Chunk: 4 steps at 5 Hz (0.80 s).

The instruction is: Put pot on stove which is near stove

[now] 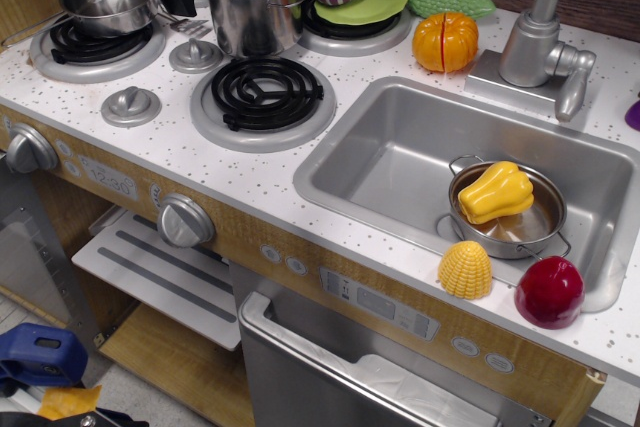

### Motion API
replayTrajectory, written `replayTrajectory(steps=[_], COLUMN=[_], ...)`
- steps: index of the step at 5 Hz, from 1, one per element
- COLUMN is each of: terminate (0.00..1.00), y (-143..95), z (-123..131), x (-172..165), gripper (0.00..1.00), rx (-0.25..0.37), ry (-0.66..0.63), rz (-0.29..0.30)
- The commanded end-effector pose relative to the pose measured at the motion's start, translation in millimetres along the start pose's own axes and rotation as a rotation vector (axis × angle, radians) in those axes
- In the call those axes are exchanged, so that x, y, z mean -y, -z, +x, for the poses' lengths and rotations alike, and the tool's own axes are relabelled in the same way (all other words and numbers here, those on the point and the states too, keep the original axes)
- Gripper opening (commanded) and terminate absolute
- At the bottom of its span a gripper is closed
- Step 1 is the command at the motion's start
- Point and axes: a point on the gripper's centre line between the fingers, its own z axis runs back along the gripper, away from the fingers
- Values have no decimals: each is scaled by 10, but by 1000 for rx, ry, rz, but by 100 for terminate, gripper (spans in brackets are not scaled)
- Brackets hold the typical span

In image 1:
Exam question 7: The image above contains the tall steel pot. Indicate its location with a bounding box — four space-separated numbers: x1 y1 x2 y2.
208 0 305 58

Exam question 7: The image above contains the silver toy spatula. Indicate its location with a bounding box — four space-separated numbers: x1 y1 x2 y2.
158 11 212 39

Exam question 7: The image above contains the grey countertop knob upper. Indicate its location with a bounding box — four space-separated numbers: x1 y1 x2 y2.
169 38 224 74

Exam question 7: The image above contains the grey countertop knob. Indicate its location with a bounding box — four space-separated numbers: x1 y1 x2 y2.
101 86 162 128
169 38 224 74

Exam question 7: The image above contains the front left black burner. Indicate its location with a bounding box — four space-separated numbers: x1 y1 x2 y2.
29 16 166 84

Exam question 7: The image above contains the black burner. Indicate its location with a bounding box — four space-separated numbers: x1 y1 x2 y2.
190 57 337 153
29 16 166 84
299 0 412 58

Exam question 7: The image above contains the grey countertop knob lower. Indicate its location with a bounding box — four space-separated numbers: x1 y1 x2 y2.
101 86 162 128

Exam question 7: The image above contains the front right black burner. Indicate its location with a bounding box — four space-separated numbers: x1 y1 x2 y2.
190 57 337 153

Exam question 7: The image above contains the back right black burner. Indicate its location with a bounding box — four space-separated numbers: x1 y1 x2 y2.
299 0 412 58

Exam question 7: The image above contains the green toy plate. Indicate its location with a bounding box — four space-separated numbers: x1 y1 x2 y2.
315 0 408 26

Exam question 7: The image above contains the left silver oven dial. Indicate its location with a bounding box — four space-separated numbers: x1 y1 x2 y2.
6 123 58 174

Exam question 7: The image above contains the silver oven dial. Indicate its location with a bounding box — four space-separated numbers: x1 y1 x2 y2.
6 123 58 174
157 193 216 248

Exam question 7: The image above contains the right silver oven dial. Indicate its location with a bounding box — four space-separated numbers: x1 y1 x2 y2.
157 193 216 248

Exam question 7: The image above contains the orange toy pumpkin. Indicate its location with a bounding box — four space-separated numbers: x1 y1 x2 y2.
412 12 479 73

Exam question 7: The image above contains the white oven rack shelf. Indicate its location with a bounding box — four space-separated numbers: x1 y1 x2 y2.
72 208 240 351

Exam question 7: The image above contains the open oven door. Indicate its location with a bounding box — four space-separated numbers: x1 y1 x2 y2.
1 160 102 349

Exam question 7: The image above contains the silver toy faucet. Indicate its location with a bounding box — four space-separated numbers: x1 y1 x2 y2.
464 0 596 122

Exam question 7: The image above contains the yellow toy bell pepper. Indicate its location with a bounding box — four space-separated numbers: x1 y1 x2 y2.
458 161 534 225

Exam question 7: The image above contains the blue clamp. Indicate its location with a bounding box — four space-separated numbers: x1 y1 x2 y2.
1 323 89 390

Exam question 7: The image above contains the silver dishwasher door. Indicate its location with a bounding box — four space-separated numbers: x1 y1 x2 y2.
239 291 552 426

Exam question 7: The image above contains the yellow toy corn piece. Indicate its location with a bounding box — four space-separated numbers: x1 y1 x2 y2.
438 241 493 300

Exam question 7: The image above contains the small steel pan in sink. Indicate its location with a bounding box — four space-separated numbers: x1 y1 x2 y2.
448 158 567 259

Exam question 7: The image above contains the yellow cloth piece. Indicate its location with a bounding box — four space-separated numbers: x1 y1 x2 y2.
37 385 102 420

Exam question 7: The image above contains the purple toy at edge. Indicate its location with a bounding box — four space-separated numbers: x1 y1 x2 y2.
624 101 640 131

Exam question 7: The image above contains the red toy apple half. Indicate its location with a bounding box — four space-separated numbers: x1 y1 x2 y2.
514 256 585 330

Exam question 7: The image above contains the steel saucepan with handle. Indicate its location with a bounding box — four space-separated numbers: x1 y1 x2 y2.
1 0 160 48

